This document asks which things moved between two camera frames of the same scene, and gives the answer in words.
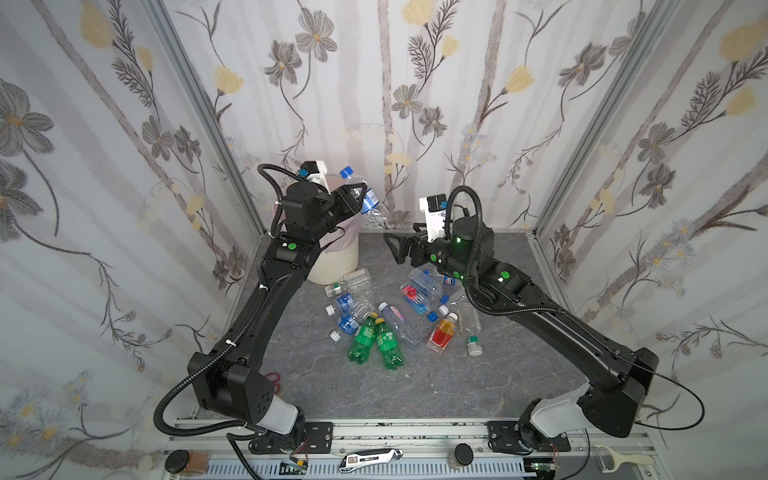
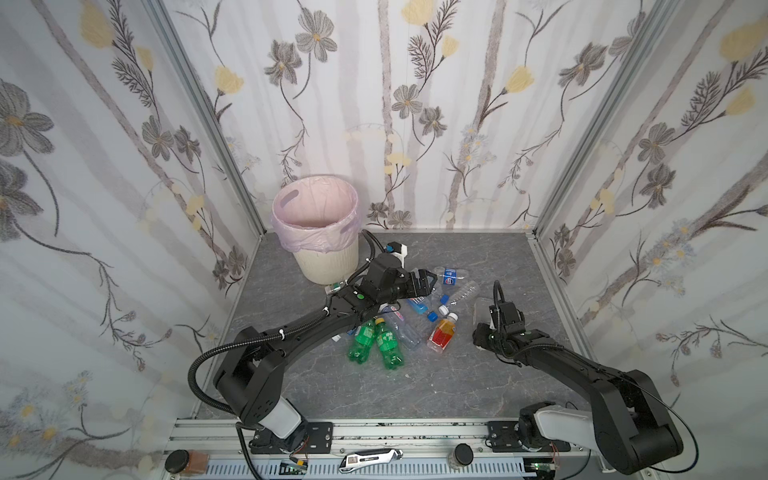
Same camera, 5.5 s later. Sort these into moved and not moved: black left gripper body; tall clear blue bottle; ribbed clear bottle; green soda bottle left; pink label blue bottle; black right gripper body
Moved: black right gripper body; black left gripper body
Not moved: green soda bottle left; pink label blue bottle; ribbed clear bottle; tall clear blue bottle
